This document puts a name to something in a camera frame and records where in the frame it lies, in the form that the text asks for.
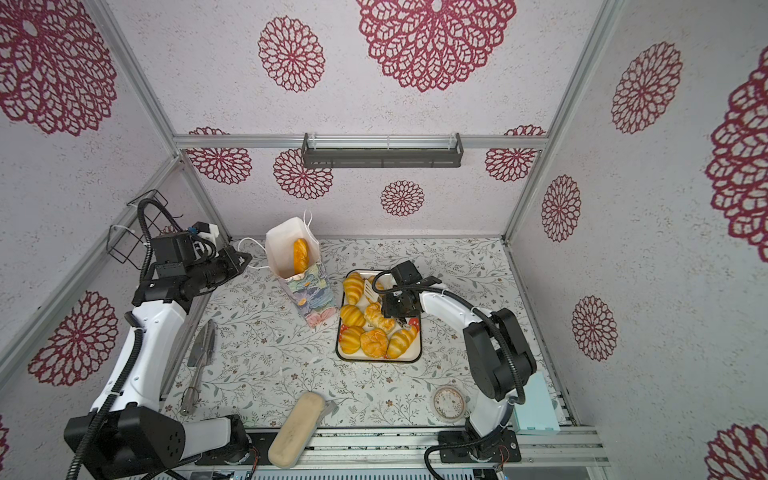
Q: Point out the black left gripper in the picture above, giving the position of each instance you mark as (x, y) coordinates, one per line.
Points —
(228, 256)

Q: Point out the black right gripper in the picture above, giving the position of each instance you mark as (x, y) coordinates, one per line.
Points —
(388, 308)

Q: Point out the white metal serving tongs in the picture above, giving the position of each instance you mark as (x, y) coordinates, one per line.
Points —
(373, 287)

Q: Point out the long twisted orange bread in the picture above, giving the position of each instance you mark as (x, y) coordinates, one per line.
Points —
(301, 256)

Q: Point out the floral paper gift bag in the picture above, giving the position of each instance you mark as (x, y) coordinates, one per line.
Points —
(311, 291)

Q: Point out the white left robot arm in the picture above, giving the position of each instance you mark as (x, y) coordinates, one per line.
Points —
(125, 432)

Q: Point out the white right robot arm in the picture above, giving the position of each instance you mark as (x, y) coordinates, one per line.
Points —
(499, 357)

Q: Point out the flaky pastry middle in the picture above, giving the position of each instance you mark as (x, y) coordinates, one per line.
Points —
(374, 317)

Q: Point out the white strawberry serving tray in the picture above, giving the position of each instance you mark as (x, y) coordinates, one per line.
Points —
(414, 352)

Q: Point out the round tape roll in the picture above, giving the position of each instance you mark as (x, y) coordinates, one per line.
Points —
(449, 404)

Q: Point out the mint green box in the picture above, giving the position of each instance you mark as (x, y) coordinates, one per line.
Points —
(537, 416)

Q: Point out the beige long baguette loaf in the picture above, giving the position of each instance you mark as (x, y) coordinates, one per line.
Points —
(294, 435)

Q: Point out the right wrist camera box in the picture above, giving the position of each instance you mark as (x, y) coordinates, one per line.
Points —
(405, 273)

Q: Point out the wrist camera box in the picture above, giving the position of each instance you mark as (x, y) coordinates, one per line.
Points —
(187, 247)
(405, 273)

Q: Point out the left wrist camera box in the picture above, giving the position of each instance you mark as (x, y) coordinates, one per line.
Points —
(187, 247)

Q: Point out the black wire wall basket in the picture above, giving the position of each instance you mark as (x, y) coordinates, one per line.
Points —
(126, 241)

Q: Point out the black wall shelf rack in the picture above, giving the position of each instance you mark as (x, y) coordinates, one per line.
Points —
(385, 153)

